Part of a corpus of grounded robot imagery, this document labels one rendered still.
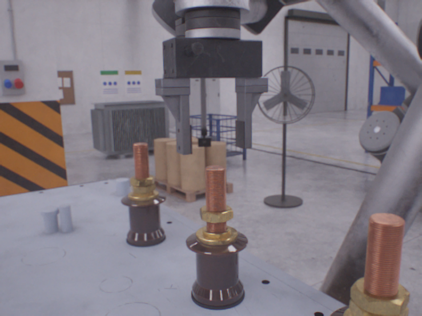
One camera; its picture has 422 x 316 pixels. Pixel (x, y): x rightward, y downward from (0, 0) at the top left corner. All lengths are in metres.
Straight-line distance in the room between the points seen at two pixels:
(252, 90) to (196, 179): 4.99
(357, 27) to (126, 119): 7.72
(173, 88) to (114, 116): 8.32
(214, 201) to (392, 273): 0.27
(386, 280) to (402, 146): 0.43
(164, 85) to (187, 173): 5.03
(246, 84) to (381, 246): 0.29
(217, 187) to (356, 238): 0.38
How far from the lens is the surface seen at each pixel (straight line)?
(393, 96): 9.32
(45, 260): 0.81
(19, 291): 0.72
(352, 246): 0.84
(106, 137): 8.91
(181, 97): 0.51
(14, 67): 5.23
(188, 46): 0.49
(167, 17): 0.71
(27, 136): 5.39
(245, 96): 0.55
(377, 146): 1.74
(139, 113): 9.02
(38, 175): 5.49
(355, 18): 1.49
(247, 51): 0.54
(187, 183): 5.55
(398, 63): 1.61
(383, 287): 0.38
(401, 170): 0.77
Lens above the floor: 1.69
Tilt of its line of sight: 12 degrees down
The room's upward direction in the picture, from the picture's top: 1 degrees counter-clockwise
